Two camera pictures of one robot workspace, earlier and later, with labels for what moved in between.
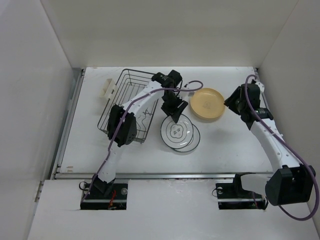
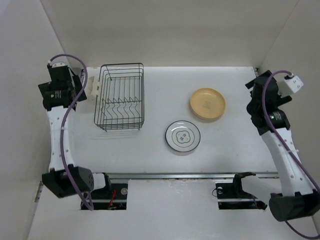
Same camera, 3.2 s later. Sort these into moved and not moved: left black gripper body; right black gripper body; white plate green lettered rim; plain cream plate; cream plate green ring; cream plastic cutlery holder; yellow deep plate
Moved: left black gripper body; cream plastic cutlery holder; white plate green lettered rim; cream plate green ring; right black gripper body
Not moved: yellow deep plate; plain cream plate
